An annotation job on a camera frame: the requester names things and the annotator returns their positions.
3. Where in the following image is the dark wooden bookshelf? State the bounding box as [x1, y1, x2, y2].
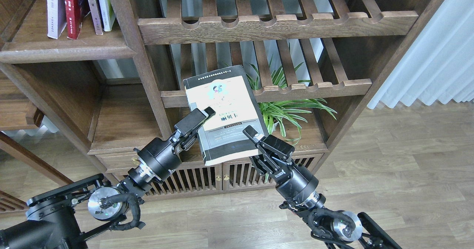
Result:
[1, 0, 445, 182]

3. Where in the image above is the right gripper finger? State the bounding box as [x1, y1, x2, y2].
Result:
[243, 125, 264, 144]

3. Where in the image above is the yellow and black thick book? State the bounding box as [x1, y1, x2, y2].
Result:
[183, 65, 268, 166]

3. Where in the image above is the white pleated curtain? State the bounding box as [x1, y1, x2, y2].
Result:
[367, 0, 474, 109]

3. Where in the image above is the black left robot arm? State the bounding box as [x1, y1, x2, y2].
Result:
[1, 107, 215, 249]

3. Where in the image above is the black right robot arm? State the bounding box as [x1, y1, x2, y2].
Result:
[243, 126, 400, 249]

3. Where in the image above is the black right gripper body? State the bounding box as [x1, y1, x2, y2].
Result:
[249, 134, 320, 207]

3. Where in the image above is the red rescue guide book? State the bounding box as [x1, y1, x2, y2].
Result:
[65, 0, 90, 40]

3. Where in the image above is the green spider plant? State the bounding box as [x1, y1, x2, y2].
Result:
[230, 55, 338, 183]

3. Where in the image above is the white green upright book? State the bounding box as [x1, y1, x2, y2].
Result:
[99, 0, 116, 32]

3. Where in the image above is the pale lilac white book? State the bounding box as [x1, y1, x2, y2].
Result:
[46, 0, 67, 39]

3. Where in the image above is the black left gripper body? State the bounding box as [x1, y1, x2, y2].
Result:
[128, 109, 208, 186]

